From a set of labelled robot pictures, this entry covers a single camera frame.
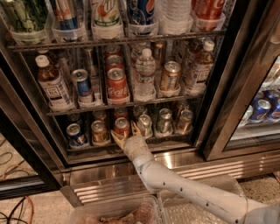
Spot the pepsi can top shelf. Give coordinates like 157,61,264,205
126,0,155,25

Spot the red coke can behind front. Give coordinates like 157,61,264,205
114,108,128,119

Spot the orange cable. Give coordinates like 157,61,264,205
0,164,35,224

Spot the green can bottom shelf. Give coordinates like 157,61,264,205
156,108,172,134

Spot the blue red bull can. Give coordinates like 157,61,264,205
71,69,93,102

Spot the closed fridge glass door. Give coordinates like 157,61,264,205
205,0,280,160

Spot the red bull can top shelf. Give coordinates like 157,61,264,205
49,0,78,30

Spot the gold can bottom shelf left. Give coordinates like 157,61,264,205
91,120,109,144

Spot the tea bottle right middle shelf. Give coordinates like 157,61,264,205
185,39,215,91

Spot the right clear plastic bin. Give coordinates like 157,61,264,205
157,175,245,224

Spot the metal fridge base grille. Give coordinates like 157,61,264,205
61,150,280,207

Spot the gold can bottom shelf right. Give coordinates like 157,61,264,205
176,109,193,132

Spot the tea bottle shelf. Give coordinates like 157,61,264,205
35,55,72,110
185,39,215,91

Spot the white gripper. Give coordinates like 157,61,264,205
111,121,153,162

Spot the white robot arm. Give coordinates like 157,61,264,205
111,123,280,224

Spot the blue pepsi can right fridge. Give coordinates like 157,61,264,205
249,99,271,123

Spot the green can top shelf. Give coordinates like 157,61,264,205
0,0,48,33

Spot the clear plastic bin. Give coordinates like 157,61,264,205
64,195,163,224
157,175,245,224

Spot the clear water bottle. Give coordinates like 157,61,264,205
135,48,156,98

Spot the red coke can bottom shelf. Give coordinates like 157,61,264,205
114,117,130,137

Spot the large red coke can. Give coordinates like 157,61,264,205
107,68,128,100

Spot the silver can bottom shelf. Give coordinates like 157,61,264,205
136,115,152,138

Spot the blue pepsi can bottom shelf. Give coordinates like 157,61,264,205
66,123,88,146

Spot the tea bottle left middle shelf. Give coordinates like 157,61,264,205
35,55,72,110

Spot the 7up can top shelf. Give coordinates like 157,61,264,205
91,0,120,27

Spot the open fridge door left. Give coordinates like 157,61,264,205
0,53,63,200

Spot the gold can shelf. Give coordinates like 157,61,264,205
176,109,193,132
160,61,181,91
91,120,109,144

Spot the coke can top shelf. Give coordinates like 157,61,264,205
192,0,226,31

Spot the gold can middle shelf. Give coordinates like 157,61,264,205
160,61,181,91

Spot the black cable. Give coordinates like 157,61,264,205
0,136,29,224

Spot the green can shelf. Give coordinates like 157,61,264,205
0,0,48,33
156,108,172,134

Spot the water bottle top shelf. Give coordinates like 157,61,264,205
159,0,191,22

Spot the left clear plastic bin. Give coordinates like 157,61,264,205
64,195,163,224

